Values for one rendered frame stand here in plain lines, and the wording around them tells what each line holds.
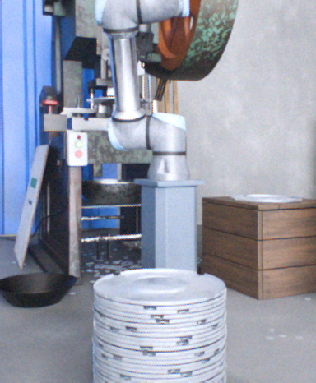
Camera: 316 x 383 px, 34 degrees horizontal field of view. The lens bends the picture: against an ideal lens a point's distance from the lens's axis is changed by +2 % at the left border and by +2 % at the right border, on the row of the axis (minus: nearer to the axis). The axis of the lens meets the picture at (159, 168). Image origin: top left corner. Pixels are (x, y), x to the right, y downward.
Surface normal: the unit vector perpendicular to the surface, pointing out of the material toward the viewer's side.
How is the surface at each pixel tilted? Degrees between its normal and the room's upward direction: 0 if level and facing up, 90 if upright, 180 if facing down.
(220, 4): 110
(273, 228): 90
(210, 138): 90
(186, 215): 90
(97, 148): 90
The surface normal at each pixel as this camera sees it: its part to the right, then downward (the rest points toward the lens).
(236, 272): -0.90, 0.01
